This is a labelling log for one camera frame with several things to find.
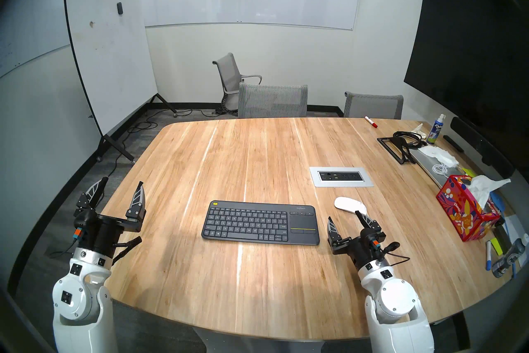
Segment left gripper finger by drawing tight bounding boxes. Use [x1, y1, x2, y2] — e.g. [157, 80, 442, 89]
[125, 181, 146, 221]
[79, 177, 109, 212]

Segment freestanding whiteboard on stand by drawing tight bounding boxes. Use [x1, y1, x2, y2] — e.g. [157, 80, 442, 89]
[63, 0, 178, 162]

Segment grey mesh chair wide back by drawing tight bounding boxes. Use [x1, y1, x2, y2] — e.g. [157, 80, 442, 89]
[238, 83, 309, 118]

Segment grey chair with armrests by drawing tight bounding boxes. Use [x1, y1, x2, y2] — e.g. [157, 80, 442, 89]
[212, 52, 262, 113]

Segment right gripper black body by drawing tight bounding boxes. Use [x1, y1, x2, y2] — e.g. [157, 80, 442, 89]
[329, 226, 387, 270]

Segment grey spray can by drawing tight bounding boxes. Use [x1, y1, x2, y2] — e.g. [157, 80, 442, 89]
[492, 238, 526, 278]

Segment black laptop stand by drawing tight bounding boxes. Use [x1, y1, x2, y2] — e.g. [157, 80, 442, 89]
[377, 136, 418, 165]

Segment wall whiteboard with writing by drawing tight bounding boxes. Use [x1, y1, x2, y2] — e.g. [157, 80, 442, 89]
[0, 0, 124, 80]

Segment large black wall screen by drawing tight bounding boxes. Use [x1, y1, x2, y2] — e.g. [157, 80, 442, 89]
[404, 0, 529, 138]

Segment white crumpled paper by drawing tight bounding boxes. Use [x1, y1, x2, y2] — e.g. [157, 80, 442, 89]
[419, 145, 459, 168]

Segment black cable bundle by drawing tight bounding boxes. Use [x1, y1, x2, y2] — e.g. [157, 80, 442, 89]
[393, 131, 427, 149]

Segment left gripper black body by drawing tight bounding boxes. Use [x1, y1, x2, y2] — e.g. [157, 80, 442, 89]
[74, 207, 147, 262]

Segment white paper sheet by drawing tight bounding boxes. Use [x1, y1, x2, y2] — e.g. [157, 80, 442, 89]
[504, 214, 529, 247]

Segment dark grey wireless keyboard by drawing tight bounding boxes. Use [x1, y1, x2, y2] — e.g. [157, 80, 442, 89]
[201, 200, 321, 246]

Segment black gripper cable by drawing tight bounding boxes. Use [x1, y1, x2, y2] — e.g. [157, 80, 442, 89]
[374, 241, 411, 270]
[112, 236, 143, 265]

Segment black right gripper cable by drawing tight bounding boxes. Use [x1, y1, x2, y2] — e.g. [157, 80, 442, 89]
[374, 241, 411, 270]

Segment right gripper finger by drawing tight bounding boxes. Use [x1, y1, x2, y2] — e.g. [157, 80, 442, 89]
[355, 210, 381, 233]
[327, 217, 341, 245]

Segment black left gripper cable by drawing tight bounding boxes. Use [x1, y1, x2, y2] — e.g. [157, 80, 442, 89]
[112, 236, 143, 265]

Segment white wireless mouse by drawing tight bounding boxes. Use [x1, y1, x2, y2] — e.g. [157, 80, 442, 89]
[334, 196, 367, 216]

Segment silver laptop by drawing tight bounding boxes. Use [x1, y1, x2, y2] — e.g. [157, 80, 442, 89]
[409, 148, 467, 189]

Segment black video sound bar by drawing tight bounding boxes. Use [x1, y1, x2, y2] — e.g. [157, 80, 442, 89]
[450, 116, 515, 179]

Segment blue plastic item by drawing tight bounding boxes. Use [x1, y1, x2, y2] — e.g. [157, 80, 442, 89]
[490, 192, 507, 214]

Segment red floral tissue box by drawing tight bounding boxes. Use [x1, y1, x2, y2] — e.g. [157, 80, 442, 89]
[436, 175, 501, 242]

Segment grey mesh office chair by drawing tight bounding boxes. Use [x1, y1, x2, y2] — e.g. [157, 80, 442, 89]
[344, 92, 404, 120]

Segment silver table power outlet box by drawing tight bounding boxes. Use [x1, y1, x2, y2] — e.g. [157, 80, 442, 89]
[309, 166, 374, 188]

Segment black floor cables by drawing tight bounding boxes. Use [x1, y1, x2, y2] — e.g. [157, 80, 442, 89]
[105, 106, 226, 179]

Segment whiteboard cleaner spray bottle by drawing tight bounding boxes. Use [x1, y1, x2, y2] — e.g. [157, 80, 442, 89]
[428, 114, 446, 145]

